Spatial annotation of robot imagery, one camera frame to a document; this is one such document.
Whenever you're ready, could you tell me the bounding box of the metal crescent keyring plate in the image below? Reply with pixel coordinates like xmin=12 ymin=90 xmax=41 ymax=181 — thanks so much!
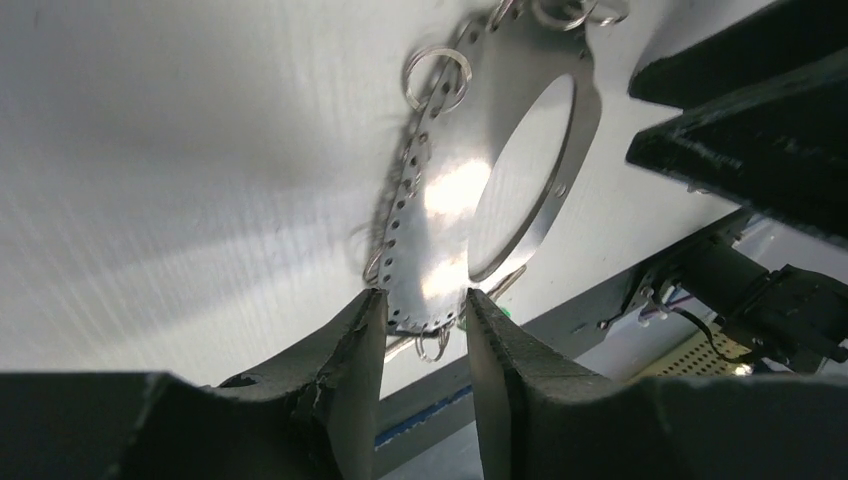
xmin=363 ymin=1 xmax=630 ymax=362

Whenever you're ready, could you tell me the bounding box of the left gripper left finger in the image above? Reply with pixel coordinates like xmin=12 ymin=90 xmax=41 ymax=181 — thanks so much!
xmin=1 ymin=289 xmax=388 ymax=479

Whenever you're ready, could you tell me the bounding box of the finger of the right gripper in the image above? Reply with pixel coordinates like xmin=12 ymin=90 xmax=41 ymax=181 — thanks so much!
xmin=626 ymin=50 xmax=847 ymax=248
xmin=628 ymin=1 xmax=847 ymax=110

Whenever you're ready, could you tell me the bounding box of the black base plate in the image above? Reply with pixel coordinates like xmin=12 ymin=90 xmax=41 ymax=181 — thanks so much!
xmin=374 ymin=208 xmax=757 ymax=465

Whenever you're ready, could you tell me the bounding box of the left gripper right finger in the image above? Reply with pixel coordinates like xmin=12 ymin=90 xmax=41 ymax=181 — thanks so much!
xmin=465 ymin=289 xmax=847 ymax=479

